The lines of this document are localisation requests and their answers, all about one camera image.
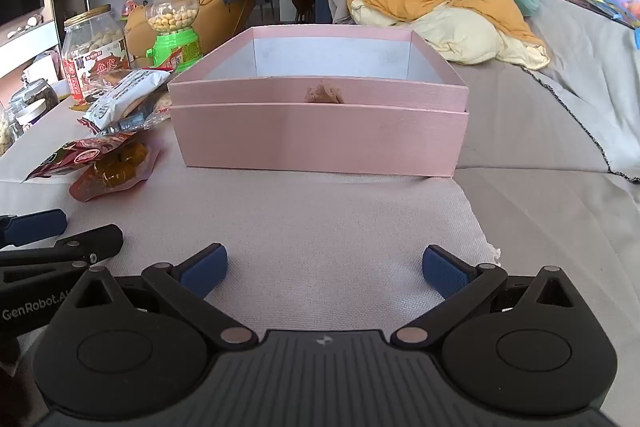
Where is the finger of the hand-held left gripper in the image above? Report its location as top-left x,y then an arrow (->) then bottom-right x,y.
0,209 -> 68,249
0,224 -> 124,289

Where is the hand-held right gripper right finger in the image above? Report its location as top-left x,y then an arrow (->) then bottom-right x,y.
390,244 -> 576,350

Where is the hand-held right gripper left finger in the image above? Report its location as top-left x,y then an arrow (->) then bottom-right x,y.
75,243 -> 258,350

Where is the pink cardboard box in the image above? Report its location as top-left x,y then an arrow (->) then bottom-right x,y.
167,25 -> 470,179

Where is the clear packet of orange snacks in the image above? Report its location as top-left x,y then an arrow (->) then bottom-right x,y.
69,141 -> 162,202

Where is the dark red snack packet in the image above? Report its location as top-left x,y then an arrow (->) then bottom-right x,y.
24,133 -> 138,182

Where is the glass jar with light contents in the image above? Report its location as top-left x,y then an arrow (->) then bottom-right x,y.
0,106 -> 25,156

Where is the purple paper cup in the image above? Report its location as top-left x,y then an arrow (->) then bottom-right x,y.
14,99 -> 50,131

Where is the clear blue snack packet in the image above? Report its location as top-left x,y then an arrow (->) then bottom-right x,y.
95,104 -> 173,138

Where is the glass jar with dark contents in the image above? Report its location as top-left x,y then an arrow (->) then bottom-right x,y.
10,77 -> 60,118

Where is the white snack packet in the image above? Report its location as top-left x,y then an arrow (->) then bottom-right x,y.
77,68 -> 173,132

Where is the red brown snack packet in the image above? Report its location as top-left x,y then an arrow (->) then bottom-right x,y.
82,69 -> 126,102

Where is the peanut jar with gold lid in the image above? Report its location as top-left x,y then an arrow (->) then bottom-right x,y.
61,4 -> 133,105

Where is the grey blanket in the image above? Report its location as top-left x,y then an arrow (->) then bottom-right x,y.
325,0 -> 640,182

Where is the green candy dispenser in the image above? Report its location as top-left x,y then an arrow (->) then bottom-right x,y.
145,0 -> 203,72

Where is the colourful picture book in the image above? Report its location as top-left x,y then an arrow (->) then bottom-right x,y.
560,0 -> 640,30

